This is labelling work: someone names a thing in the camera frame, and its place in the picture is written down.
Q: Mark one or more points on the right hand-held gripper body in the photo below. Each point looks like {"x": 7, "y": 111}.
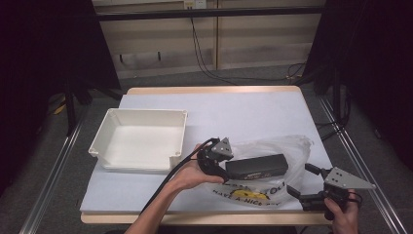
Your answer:
{"x": 344, "y": 179}

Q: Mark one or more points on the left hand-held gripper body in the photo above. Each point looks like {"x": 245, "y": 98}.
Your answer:
{"x": 216, "y": 156}

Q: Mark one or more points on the clear printed plastic bag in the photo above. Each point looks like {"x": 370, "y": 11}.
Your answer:
{"x": 292, "y": 152}

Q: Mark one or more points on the black rectangular box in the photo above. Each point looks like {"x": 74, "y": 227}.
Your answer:
{"x": 256, "y": 165}

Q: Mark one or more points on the white plastic bin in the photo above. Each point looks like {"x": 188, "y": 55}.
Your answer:
{"x": 146, "y": 143}

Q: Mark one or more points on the person's left hand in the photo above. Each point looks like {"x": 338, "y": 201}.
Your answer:
{"x": 191, "y": 174}

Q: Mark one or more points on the person's right hand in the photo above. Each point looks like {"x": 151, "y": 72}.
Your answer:
{"x": 344, "y": 217}

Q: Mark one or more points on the white table mat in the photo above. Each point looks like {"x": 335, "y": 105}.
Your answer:
{"x": 227, "y": 110}

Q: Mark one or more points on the black metal stand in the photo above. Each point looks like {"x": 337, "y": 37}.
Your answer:
{"x": 69, "y": 104}
{"x": 337, "y": 94}

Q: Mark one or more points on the black curtain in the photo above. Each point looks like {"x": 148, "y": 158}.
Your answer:
{"x": 39, "y": 58}
{"x": 373, "y": 65}

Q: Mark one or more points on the black horizontal metal bar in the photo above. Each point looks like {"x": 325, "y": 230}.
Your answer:
{"x": 211, "y": 13}

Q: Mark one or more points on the yellow floor marker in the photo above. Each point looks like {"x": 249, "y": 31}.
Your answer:
{"x": 60, "y": 109}

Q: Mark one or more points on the silver floor rail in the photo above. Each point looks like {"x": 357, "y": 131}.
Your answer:
{"x": 363, "y": 156}
{"x": 48, "y": 185}

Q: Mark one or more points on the white wall socket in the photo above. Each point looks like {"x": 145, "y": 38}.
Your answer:
{"x": 195, "y": 4}

